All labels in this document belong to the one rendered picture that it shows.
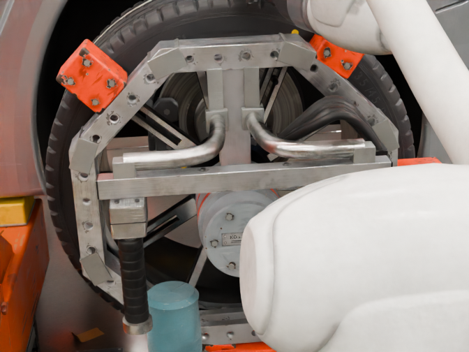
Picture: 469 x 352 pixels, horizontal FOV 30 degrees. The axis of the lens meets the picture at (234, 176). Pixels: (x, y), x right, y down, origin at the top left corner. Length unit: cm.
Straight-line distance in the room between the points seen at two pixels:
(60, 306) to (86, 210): 153
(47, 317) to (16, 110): 125
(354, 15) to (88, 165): 53
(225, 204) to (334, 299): 72
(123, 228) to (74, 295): 181
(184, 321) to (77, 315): 152
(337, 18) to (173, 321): 55
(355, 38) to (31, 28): 79
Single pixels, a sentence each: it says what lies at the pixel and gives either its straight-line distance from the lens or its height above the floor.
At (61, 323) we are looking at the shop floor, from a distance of 289.
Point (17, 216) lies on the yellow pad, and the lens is 189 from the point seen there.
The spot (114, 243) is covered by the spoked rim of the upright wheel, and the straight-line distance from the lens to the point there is 159.
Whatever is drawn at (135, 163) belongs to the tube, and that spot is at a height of 100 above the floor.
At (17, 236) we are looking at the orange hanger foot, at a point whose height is 68.
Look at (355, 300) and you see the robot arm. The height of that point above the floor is 112.
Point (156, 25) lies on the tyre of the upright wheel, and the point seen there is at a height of 114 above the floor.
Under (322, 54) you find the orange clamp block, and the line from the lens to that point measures 140.
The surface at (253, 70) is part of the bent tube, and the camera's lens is 139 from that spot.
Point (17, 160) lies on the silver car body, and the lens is 184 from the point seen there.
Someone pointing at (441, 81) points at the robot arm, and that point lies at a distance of 92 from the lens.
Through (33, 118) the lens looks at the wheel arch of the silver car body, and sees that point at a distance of 180.
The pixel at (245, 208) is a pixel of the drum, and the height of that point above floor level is 90.
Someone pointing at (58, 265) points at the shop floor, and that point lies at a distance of 326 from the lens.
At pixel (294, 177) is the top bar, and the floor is 97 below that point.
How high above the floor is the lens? 142
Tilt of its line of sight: 21 degrees down
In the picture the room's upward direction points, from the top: 2 degrees counter-clockwise
